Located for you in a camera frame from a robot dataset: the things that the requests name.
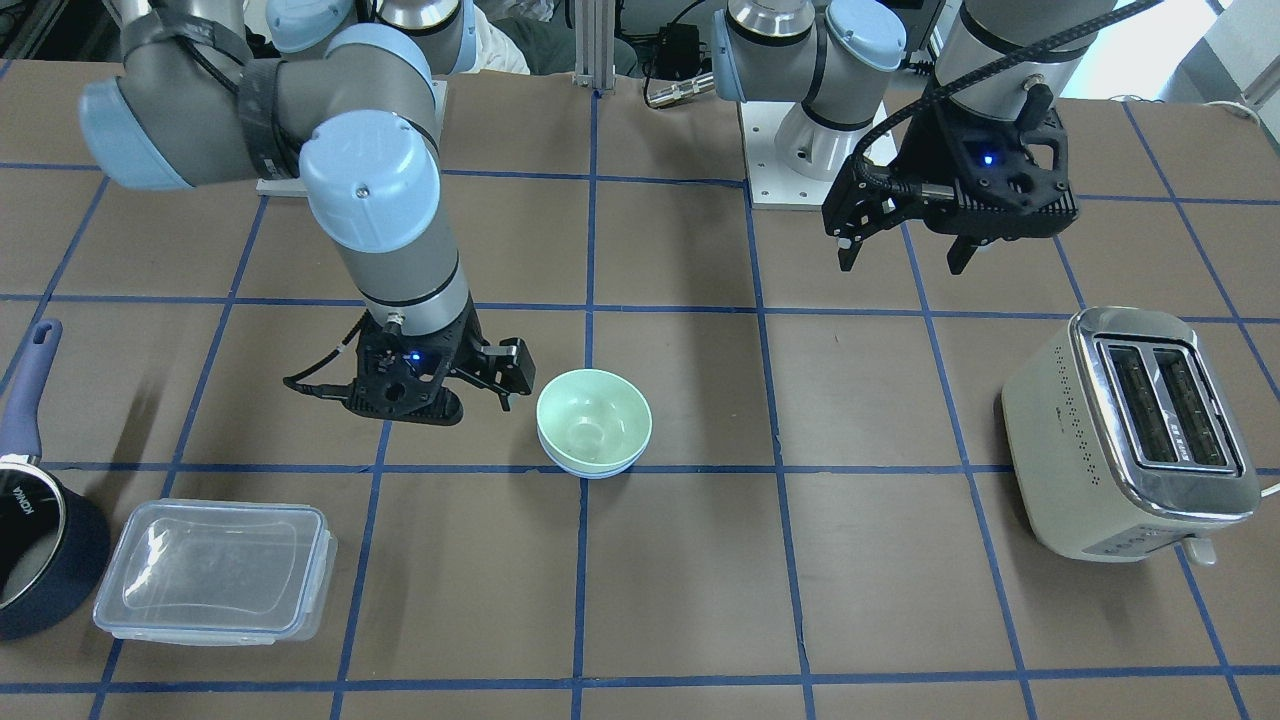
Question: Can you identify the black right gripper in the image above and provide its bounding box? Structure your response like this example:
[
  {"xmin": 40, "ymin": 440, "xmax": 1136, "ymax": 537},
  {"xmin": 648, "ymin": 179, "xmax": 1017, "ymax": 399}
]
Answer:
[{"xmin": 346, "ymin": 305, "xmax": 536, "ymax": 427}]

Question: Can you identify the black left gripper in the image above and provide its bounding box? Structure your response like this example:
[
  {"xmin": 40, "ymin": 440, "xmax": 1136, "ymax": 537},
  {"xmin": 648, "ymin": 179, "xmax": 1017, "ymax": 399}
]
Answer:
[{"xmin": 822, "ymin": 100, "xmax": 1080, "ymax": 275}]

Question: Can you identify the green bowl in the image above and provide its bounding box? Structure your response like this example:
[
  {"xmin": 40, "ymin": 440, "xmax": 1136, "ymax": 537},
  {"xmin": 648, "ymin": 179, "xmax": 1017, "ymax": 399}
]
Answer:
[{"xmin": 535, "ymin": 368, "xmax": 654, "ymax": 462}]

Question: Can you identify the blue bowl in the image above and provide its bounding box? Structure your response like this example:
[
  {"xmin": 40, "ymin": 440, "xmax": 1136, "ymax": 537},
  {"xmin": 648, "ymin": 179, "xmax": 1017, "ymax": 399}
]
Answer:
[{"xmin": 541, "ymin": 445, "xmax": 646, "ymax": 480}]

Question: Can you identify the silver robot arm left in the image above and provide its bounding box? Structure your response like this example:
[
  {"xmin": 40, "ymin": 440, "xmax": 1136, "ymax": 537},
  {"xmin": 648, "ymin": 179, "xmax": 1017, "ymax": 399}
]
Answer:
[{"xmin": 710, "ymin": 1, "xmax": 1132, "ymax": 274}]

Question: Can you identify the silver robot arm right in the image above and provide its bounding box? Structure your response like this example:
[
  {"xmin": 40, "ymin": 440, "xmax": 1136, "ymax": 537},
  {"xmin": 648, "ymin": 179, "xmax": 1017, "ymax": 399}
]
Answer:
[{"xmin": 78, "ymin": 1, "xmax": 535, "ymax": 427}]

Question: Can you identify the black power adapter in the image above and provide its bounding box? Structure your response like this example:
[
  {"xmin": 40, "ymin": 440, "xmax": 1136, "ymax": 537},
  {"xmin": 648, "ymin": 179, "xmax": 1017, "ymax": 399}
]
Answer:
[{"xmin": 646, "ymin": 23, "xmax": 701, "ymax": 81}]

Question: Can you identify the cream silver toaster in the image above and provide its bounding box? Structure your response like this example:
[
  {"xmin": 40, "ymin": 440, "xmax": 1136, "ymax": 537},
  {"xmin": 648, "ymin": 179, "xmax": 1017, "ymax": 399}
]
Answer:
[{"xmin": 1000, "ymin": 306, "xmax": 1265, "ymax": 566}]

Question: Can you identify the clear plastic food container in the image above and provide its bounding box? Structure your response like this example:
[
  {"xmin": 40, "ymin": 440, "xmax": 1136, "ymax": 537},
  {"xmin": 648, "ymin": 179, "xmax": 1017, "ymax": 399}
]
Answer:
[{"xmin": 92, "ymin": 498, "xmax": 338, "ymax": 647}]

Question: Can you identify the dark blue saucepan with lid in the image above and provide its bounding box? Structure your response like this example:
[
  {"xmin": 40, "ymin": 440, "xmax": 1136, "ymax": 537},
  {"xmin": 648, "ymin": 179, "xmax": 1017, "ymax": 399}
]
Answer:
[{"xmin": 1, "ymin": 319, "xmax": 110, "ymax": 642}]

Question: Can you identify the aluminium frame post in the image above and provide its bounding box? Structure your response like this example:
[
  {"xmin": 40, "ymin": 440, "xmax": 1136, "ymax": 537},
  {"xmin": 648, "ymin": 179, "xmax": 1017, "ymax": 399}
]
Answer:
[{"xmin": 572, "ymin": 0, "xmax": 617, "ymax": 97}]

